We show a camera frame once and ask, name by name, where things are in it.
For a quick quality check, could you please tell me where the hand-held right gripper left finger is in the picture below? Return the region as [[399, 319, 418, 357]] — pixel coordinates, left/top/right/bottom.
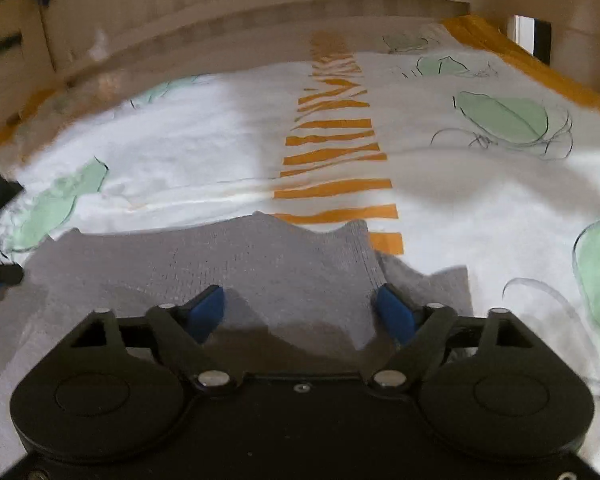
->
[[70, 284, 227, 392]]

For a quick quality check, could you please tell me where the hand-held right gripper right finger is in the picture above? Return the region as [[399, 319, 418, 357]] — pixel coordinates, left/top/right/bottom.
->
[[369, 282, 534, 392]]

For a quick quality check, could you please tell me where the grey knit sweater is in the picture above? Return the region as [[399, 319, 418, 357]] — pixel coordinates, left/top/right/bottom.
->
[[0, 212, 476, 476]]

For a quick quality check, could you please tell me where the printed white bed sheet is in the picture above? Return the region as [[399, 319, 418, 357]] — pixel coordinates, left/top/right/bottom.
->
[[0, 14, 600, 476]]

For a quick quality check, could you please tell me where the wooden bed frame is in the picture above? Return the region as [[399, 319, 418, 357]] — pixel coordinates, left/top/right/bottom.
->
[[0, 0, 600, 147]]

